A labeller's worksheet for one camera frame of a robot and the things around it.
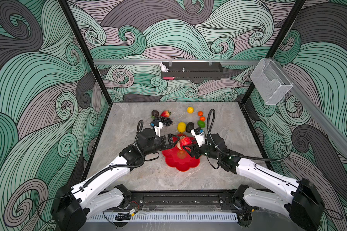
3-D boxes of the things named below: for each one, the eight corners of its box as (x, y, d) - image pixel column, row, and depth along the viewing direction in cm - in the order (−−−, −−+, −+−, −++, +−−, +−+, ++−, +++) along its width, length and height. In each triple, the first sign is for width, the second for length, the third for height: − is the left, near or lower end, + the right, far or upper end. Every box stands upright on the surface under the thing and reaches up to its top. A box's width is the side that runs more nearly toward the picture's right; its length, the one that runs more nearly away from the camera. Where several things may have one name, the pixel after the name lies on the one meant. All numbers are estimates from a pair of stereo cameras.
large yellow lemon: (177, 134, 103) (178, 130, 99) (177, 126, 108) (177, 121, 104) (186, 134, 103) (186, 130, 99) (185, 126, 108) (185, 121, 104)
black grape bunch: (158, 122, 108) (157, 119, 105) (161, 118, 111) (161, 115, 108) (169, 127, 105) (169, 124, 102) (172, 122, 108) (172, 119, 105)
